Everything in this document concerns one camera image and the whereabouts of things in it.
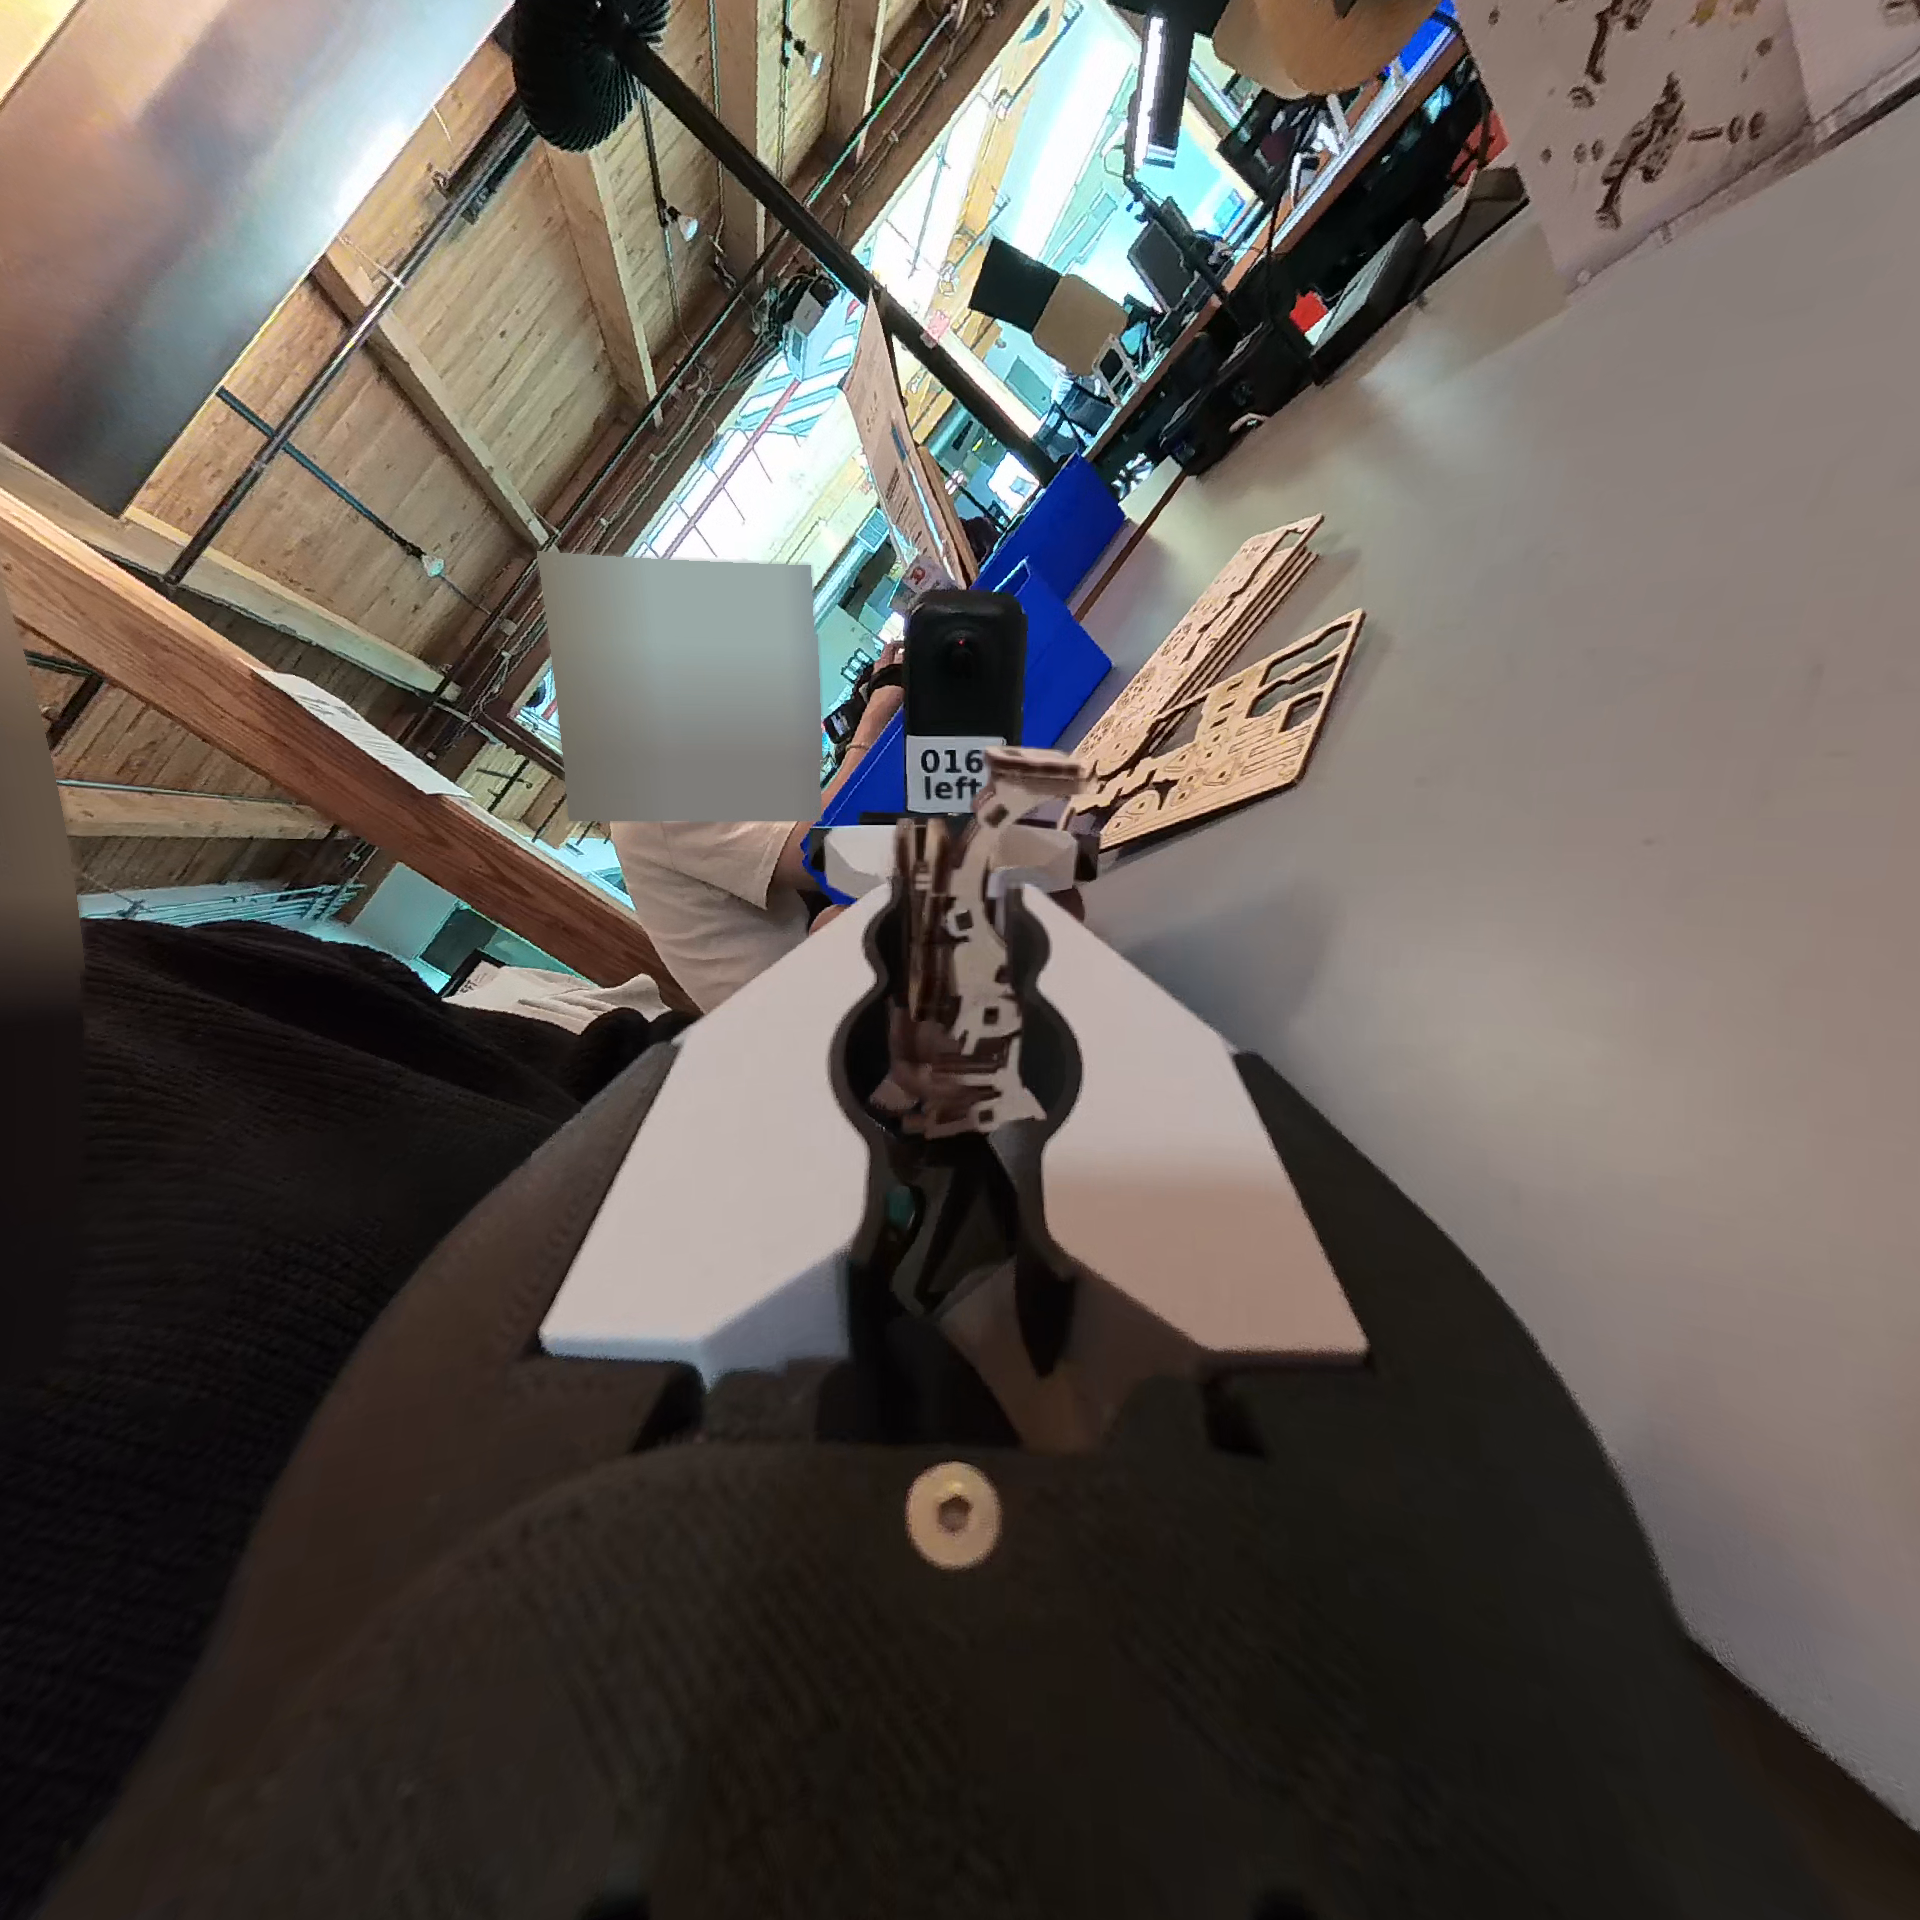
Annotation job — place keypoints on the black square panel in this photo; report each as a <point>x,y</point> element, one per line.
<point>1012,279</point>

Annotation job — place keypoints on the white cloth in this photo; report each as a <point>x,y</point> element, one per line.
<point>571,1002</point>

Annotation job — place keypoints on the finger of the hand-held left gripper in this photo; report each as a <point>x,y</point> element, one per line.
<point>855,866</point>
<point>1068,854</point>

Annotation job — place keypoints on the printed instruction sheet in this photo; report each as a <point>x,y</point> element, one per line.
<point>1694,90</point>

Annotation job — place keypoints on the stack of wooden puzzle sheets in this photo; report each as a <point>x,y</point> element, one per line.
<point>1201,630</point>

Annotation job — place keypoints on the white desk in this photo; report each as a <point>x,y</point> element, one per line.
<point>1575,750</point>

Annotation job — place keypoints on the blue plastic bin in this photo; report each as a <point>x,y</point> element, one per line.
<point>1072,518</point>
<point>1051,660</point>

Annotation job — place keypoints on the wooden workbench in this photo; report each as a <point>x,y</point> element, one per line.
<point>1350,165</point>

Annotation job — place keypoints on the white paper sheet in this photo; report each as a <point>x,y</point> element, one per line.
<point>361,734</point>

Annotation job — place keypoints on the dark laptop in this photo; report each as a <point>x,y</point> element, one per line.
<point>1373,301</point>

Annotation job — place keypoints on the wooden puzzle sheet with cutouts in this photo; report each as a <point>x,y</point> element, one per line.
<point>1244,764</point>

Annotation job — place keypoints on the white light bar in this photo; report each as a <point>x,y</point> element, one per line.
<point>1161,90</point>

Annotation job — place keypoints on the black metal pole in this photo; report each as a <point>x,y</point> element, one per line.
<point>825,241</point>

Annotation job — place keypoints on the beige square panel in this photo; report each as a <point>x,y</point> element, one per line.
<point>1080,315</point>

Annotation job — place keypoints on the wooden display board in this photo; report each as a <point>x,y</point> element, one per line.
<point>885,435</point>

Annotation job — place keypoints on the wooden puzzle model assembly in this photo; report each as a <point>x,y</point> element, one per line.
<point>975,931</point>

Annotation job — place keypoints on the wooden beam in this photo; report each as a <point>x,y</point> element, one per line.
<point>150,639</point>

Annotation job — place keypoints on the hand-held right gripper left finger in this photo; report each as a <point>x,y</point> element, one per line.
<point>721,1171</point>

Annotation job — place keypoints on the black equipment case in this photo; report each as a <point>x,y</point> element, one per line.
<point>1244,398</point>

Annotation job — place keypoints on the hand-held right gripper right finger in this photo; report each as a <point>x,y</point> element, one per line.
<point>1185,1184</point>

